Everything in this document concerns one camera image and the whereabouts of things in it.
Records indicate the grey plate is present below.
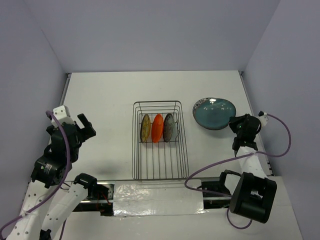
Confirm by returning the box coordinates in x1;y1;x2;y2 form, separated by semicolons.
194;97;237;131

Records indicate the dark speckled plate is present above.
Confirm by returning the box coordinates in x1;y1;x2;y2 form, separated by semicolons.
163;113;175;143

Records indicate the orange plate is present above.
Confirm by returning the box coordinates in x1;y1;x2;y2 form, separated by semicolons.
151;114;164;143

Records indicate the white blue floral plate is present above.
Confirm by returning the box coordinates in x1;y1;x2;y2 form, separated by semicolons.
192;97;212;120

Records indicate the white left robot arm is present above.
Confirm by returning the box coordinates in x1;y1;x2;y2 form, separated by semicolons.
4;111;98;240

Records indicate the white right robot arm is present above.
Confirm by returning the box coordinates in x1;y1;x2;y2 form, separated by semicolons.
217;114;277;224

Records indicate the yellow patterned plate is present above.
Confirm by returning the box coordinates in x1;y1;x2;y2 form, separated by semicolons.
140;114;151;143

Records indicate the silver foil tape sheet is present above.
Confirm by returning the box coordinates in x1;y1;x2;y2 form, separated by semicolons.
113;180;206;217

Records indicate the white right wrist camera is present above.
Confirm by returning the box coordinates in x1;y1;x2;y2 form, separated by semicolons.
258;111;269;127

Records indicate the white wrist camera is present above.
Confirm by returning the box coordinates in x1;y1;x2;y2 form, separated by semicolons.
53;105;74;125
258;111;269;127

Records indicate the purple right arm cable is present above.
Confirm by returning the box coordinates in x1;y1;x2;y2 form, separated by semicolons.
184;112;292;230

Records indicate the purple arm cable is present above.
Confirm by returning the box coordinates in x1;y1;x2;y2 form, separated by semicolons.
0;109;74;240
184;112;292;230

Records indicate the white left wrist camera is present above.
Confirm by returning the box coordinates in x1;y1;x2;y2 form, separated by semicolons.
53;105;74;125

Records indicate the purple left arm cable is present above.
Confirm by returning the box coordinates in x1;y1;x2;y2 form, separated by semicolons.
0;109;74;240

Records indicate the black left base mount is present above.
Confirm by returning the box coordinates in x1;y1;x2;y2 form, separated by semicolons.
73;182;115;217

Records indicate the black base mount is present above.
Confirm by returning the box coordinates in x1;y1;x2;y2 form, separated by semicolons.
198;177;231;210
73;182;115;217

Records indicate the grey wire dish rack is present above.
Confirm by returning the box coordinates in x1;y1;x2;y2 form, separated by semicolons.
131;100;189;181

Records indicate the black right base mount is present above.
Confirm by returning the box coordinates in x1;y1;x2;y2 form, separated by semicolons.
198;177;231;210

